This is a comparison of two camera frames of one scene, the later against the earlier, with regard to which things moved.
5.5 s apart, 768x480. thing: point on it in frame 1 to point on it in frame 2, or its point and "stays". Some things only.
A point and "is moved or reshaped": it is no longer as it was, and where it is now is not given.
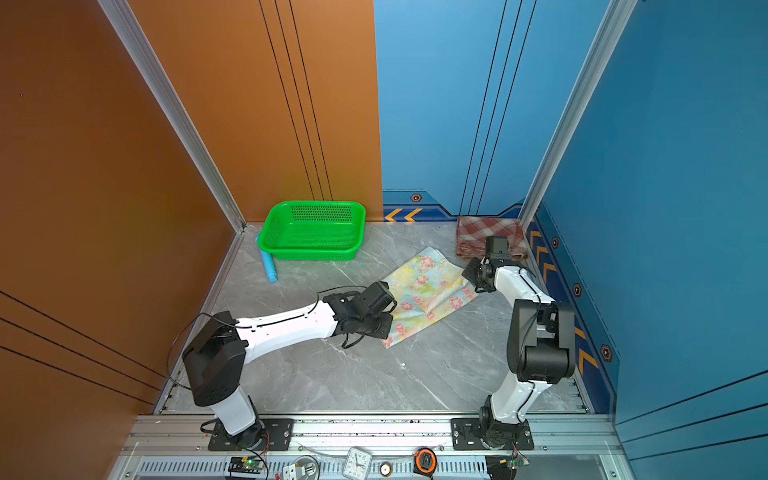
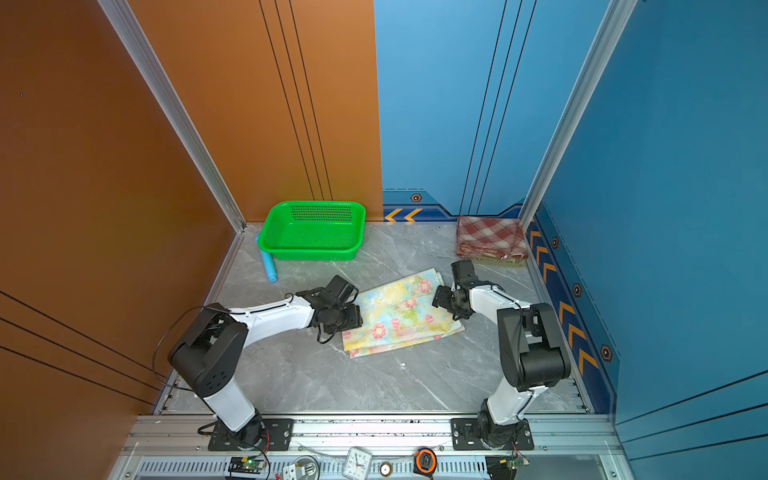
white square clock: [357, 463] stays
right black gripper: [469, 274] to [440, 299]
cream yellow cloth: [427, 287] is moved or reshaped
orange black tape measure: [425, 462] stays
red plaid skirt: [471, 234] stays
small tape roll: [386, 469] stays
